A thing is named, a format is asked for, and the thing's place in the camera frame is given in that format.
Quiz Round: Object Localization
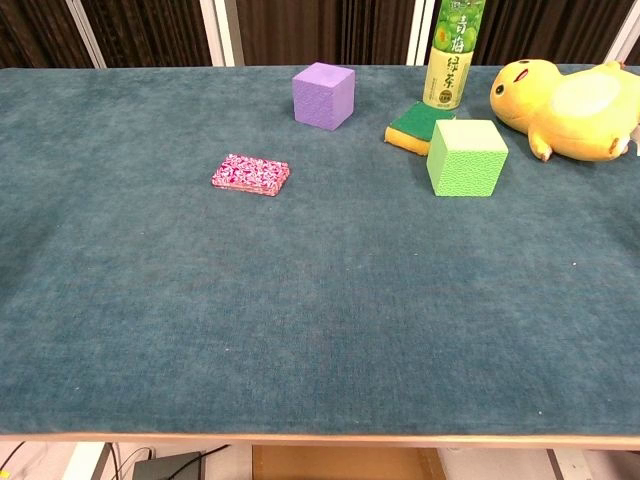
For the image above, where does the pink patterned card stack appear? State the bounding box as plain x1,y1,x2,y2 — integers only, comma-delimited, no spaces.
208,153,292,198

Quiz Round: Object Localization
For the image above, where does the teal table cloth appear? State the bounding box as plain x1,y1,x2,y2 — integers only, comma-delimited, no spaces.
0,64,640,437

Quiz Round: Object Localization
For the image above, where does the purple foam cube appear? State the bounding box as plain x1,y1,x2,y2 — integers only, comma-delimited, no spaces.
291,61,357,132

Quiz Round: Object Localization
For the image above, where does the yellow green sponge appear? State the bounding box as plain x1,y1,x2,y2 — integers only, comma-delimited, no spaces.
383,100,457,157

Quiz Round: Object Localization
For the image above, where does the green foam cube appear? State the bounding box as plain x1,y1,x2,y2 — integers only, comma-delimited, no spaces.
426,118,510,198

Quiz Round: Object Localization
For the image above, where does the dark pleated curtain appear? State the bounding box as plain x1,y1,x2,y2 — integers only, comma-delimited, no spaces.
0,0,640,69

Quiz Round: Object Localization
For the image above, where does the green tea bottle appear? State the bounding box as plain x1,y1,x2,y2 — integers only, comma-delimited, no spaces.
422,0,487,111

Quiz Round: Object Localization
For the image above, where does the brown cardboard box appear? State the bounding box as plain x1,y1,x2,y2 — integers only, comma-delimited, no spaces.
251,444,446,480

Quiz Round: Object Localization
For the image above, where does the dark grey box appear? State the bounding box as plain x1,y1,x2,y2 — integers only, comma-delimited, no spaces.
132,451,206,480

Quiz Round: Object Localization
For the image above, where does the yellow plush toy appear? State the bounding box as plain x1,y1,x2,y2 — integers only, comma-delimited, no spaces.
489,58,640,163

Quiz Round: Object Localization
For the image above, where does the white table leg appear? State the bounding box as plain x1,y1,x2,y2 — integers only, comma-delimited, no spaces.
547,448,589,480
62,442,109,480

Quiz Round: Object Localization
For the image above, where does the white frame post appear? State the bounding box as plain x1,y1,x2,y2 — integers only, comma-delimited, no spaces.
607,0,640,65
405,0,436,66
64,0,108,69
198,0,245,68

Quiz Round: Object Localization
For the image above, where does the black cable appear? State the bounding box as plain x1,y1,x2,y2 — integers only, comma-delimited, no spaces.
174,444,231,475

